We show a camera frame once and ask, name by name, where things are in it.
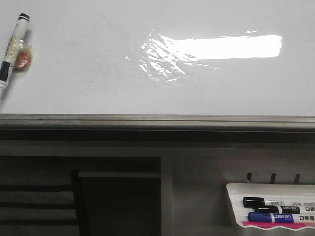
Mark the white whiteboard marker with tape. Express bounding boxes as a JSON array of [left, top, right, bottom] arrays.
[[0, 13, 33, 94]]

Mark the blue capped whiteboard marker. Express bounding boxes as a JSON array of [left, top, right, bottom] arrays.
[[247, 211, 315, 224]]

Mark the dark metal hook left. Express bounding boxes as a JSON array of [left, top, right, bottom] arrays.
[[246, 173, 252, 183]]

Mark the dark metal hook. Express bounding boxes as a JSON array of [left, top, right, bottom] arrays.
[[246, 173, 252, 183], [294, 174, 301, 184], [269, 173, 276, 184]]

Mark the white plastic marker tray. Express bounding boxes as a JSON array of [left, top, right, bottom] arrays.
[[226, 183, 315, 236]]

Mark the black capped marker upper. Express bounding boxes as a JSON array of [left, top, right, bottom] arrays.
[[243, 197, 315, 208]]

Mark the black capped marker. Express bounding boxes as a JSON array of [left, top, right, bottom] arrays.
[[254, 205, 315, 214], [243, 197, 315, 208]]

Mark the dark metal hook middle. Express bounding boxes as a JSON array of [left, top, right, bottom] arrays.
[[269, 173, 276, 184]]

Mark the black capped marker middle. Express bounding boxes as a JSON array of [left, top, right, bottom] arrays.
[[254, 205, 315, 214]]

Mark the dark chair with slats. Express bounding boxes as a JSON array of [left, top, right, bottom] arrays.
[[0, 170, 90, 236]]

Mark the dark metal hook right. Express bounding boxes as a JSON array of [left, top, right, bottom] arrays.
[[294, 174, 301, 184]]

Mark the whiteboard with aluminium frame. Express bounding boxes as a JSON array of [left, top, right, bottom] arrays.
[[0, 0, 315, 132]]

